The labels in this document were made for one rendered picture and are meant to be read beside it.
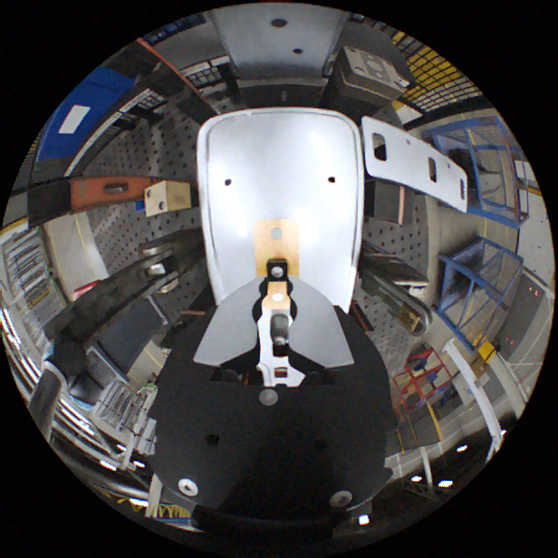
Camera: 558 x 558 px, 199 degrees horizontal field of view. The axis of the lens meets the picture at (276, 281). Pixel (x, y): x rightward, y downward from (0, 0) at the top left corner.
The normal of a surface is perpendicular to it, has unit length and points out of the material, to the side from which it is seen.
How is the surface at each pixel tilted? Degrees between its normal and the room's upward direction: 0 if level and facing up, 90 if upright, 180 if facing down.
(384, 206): 0
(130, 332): 90
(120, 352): 90
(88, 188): 90
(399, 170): 0
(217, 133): 0
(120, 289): 81
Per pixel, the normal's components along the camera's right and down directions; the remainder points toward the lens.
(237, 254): -0.04, 0.44
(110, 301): 0.98, 0.05
